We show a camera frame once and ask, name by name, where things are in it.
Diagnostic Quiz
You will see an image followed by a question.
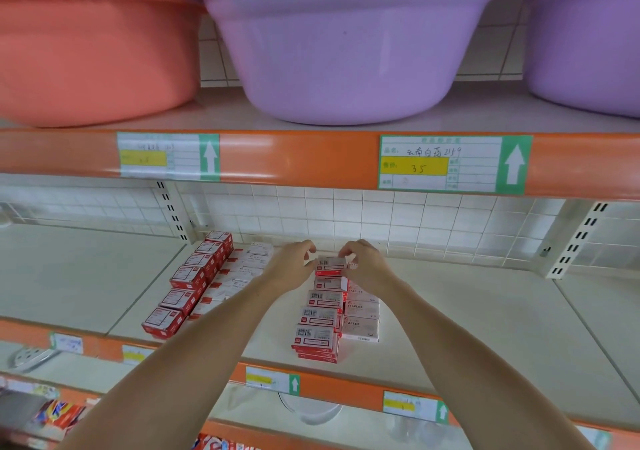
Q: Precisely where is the person's left hand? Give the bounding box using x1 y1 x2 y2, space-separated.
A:
262 241 319 296

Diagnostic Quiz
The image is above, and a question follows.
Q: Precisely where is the person's right hand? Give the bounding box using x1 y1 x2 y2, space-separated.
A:
338 239 399 294

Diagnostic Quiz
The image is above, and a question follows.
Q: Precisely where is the white shelf with orange edges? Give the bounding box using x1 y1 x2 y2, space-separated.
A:
0 80 640 450

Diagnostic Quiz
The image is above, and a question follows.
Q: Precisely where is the person's right forearm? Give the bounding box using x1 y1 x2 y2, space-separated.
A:
370 273 626 450

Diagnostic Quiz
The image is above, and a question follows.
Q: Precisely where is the person's left forearm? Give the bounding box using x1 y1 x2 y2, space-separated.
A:
60 269 301 450

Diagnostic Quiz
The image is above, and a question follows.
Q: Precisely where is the white perforated shelf upright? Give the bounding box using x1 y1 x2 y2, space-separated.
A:
545 200 609 281
155 180 196 246

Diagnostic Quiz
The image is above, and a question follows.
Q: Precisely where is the large label with green arrow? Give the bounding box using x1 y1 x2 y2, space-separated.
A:
117 132 221 181
378 135 534 194

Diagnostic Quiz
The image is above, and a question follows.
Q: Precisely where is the purple plastic basin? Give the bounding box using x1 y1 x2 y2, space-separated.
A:
170 0 506 126
505 0 640 118

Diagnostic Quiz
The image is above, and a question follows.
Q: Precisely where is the pile of small colourful packets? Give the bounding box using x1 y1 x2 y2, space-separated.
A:
30 397 241 450

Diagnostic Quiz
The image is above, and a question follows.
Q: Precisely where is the orange plastic basin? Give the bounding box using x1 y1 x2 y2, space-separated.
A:
0 0 206 128

